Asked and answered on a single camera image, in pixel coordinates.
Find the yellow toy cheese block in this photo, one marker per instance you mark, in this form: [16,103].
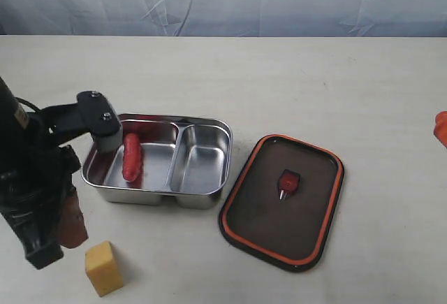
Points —
[102,269]

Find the stainless steel lunch box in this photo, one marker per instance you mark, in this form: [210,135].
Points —
[187,158]

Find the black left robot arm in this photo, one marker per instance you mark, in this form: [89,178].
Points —
[23,137]

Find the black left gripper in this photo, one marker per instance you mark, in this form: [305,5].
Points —
[45,213]

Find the blue wrinkled backdrop cloth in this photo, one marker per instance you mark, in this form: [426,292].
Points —
[234,18]

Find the red toy sausage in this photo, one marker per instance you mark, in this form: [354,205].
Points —
[132,158]

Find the dark transparent lunch box lid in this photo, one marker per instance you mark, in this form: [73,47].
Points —
[281,206]

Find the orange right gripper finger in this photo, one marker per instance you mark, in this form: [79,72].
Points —
[440,128]

